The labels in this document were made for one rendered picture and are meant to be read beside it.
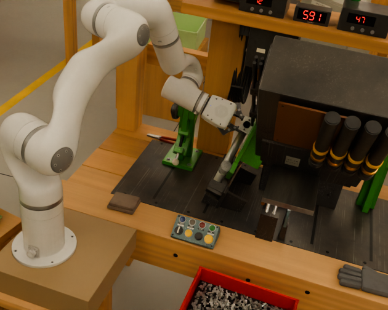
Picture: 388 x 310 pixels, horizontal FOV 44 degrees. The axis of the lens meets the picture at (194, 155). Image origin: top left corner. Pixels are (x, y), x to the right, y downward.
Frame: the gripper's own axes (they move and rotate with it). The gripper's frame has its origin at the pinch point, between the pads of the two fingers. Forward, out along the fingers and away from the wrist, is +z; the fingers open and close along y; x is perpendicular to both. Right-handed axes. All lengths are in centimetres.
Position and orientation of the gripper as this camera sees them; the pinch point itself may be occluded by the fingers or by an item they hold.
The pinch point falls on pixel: (244, 125)
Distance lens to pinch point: 170.8
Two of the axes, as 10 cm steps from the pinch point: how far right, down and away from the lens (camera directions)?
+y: 4.6, -8.7, 1.6
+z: 8.9, 4.6, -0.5
